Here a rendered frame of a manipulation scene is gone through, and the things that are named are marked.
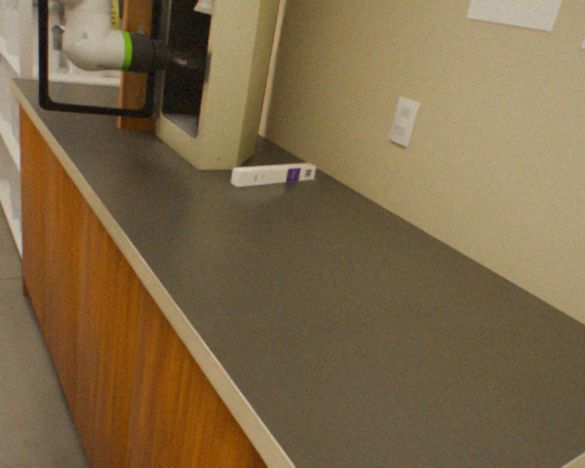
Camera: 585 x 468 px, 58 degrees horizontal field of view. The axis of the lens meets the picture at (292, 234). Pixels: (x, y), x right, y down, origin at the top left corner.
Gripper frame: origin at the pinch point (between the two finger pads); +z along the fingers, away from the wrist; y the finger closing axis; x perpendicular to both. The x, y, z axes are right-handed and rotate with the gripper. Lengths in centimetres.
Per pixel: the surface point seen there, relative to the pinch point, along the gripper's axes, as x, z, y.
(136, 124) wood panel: 24.0, -14.2, 23.2
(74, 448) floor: 120, -36, -7
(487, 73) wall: -13, 33, -59
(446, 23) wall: -21, 33, -44
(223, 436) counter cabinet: 40, -36, -86
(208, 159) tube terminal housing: 22.6, -7.3, -13.8
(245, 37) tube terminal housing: -8.7, -1.7, -13.8
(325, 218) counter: 26, 8, -47
